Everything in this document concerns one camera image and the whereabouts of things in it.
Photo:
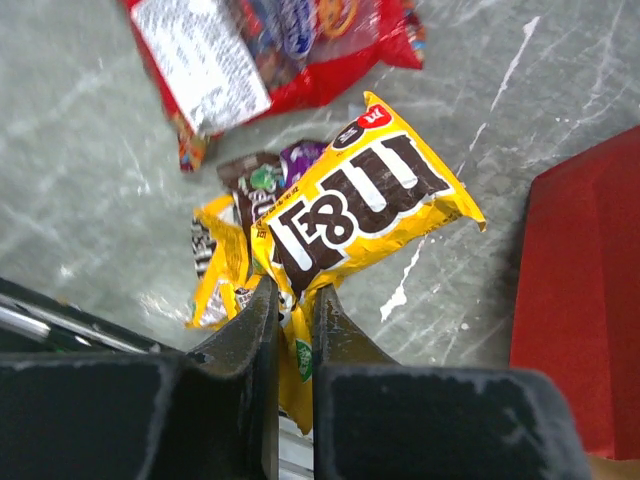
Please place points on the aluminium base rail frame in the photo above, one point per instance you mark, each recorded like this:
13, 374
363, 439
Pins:
64, 327

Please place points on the yellow m&m's packet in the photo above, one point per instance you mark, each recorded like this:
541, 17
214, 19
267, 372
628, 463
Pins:
375, 188
222, 264

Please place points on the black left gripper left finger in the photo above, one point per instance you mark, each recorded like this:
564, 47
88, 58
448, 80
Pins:
210, 413

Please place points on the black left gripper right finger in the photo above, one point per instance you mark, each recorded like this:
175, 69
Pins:
375, 418

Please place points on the large red snack bag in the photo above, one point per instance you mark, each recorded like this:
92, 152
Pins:
221, 64

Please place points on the red brown paper bag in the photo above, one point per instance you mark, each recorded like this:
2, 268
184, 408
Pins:
577, 307

